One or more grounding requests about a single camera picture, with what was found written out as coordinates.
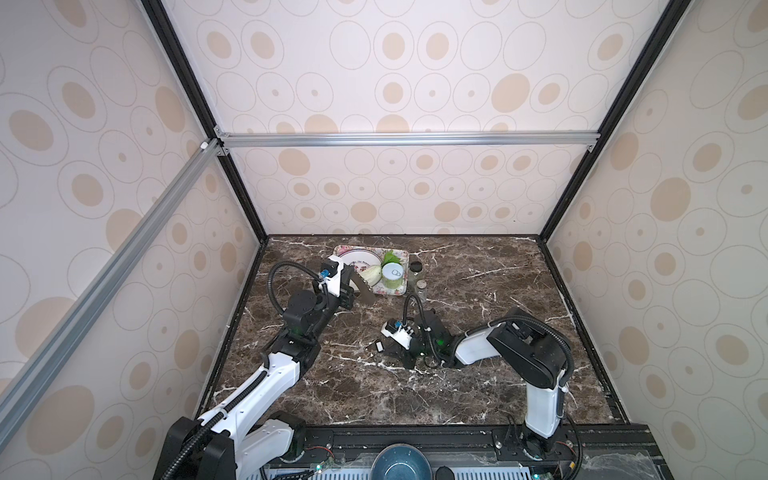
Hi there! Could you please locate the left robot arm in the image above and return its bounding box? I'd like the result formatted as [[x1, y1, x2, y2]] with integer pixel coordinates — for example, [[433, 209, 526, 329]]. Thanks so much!
[[153, 255, 369, 479]]

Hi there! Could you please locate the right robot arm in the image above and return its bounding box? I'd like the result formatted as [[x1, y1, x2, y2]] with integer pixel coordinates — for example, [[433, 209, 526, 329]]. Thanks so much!
[[376, 308, 575, 441]]

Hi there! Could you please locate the pale green cabbage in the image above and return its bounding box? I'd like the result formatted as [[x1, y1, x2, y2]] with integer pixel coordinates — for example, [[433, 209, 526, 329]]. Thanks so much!
[[359, 265, 382, 288]]

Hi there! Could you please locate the white plate with red text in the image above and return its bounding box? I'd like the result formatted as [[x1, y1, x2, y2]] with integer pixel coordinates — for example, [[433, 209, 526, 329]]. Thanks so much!
[[338, 249, 382, 273]]

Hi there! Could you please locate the floral rectangular tray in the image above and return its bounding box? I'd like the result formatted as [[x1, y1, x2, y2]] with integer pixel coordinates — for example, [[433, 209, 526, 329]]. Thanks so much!
[[333, 245, 409, 296]]

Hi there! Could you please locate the small clear glass bottle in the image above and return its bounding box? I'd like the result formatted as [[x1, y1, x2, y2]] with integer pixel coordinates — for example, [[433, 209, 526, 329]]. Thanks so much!
[[415, 279, 427, 302]]

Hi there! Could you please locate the green leafy vegetable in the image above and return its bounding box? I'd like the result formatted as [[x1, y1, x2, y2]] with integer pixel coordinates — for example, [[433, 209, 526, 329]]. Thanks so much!
[[381, 250, 402, 266]]

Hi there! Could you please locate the dark lid spice jar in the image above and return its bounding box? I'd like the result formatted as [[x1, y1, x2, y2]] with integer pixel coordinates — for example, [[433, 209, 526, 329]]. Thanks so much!
[[408, 260, 424, 285]]

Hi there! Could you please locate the blue bowl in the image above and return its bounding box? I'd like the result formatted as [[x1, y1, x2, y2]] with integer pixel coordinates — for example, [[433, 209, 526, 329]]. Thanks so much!
[[369, 443, 432, 480]]

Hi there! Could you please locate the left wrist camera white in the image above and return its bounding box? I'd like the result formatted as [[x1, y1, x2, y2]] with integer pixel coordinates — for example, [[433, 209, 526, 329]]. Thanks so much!
[[319, 255, 352, 286]]

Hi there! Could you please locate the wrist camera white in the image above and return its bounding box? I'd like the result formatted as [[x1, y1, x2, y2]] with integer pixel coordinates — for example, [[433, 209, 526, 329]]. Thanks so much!
[[319, 255, 352, 286], [381, 319, 414, 351]]

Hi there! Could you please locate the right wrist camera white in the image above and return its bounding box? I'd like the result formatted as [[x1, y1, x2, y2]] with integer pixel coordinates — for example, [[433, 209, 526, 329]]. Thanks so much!
[[381, 319, 414, 351]]

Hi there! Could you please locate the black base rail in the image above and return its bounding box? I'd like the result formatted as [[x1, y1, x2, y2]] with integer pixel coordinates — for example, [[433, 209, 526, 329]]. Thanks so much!
[[157, 423, 673, 480]]

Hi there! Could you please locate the horizontal aluminium rail back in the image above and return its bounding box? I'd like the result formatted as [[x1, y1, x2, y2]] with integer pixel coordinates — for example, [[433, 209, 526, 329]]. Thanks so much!
[[220, 130, 600, 148]]

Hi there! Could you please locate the black vertical frame post left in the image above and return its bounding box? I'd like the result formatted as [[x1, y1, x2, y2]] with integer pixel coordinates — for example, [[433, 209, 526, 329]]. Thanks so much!
[[140, 0, 269, 244]]

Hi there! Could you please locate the black vertical frame post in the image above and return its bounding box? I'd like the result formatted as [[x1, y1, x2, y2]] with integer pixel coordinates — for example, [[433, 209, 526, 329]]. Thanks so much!
[[140, 0, 269, 244], [539, 0, 693, 243]]

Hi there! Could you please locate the aluminium rail left wall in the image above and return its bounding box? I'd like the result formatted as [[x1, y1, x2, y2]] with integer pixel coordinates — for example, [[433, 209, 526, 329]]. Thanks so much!
[[1, 138, 222, 448]]

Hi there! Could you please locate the black vertical frame post right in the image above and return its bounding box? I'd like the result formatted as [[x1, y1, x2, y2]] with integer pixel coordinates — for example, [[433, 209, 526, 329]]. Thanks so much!
[[539, 0, 693, 243]]

